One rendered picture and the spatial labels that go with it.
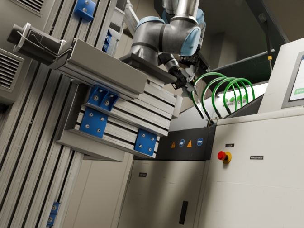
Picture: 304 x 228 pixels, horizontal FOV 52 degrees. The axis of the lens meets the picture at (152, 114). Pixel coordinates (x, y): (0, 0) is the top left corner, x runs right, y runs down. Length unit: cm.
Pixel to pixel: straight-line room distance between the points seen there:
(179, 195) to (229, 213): 32
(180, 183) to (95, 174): 179
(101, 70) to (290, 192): 71
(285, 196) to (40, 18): 104
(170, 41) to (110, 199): 231
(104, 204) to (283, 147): 239
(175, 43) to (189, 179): 62
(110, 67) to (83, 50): 10
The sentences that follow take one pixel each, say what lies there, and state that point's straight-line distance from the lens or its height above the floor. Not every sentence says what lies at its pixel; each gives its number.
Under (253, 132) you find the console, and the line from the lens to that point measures 127.
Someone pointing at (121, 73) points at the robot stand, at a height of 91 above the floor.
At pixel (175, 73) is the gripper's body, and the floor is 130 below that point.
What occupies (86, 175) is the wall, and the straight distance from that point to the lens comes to 316.
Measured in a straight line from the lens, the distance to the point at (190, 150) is 151.
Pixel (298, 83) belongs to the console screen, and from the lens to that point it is 161.
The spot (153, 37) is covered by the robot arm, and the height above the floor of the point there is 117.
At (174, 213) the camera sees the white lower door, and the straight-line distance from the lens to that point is 150.
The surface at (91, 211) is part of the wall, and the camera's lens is 323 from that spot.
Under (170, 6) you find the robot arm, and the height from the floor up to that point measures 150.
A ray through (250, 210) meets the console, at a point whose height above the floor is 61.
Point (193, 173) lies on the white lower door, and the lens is 146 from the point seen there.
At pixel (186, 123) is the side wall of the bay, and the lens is 217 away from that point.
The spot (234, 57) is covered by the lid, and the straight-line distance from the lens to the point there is 216.
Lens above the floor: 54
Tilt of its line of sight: 16 degrees up
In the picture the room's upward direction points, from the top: 14 degrees clockwise
